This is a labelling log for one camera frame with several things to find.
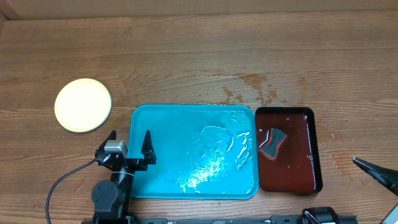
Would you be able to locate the yellow plate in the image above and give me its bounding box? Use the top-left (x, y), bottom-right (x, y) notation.
top-left (54, 78), bottom-right (112, 133)

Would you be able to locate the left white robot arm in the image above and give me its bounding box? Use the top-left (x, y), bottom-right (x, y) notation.
top-left (91, 130), bottom-right (156, 223)

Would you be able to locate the red black sponge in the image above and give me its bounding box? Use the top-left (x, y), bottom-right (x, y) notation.
top-left (259, 128), bottom-right (287, 161)

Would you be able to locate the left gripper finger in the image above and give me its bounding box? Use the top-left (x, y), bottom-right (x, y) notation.
top-left (98, 130), bottom-right (117, 151)
top-left (141, 130), bottom-right (156, 159)

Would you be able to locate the teal plastic tray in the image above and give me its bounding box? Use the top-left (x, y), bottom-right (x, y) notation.
top-left (128, 105), bottom-right (259, 200)

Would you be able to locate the dark red water tray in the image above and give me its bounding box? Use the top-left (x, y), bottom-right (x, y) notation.
top-left (255, 107), bottom-right (323, 194)

